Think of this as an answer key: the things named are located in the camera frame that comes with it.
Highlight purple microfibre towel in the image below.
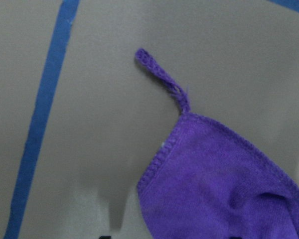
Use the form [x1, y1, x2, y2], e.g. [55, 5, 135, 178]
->
[136, 49, 299, 239]

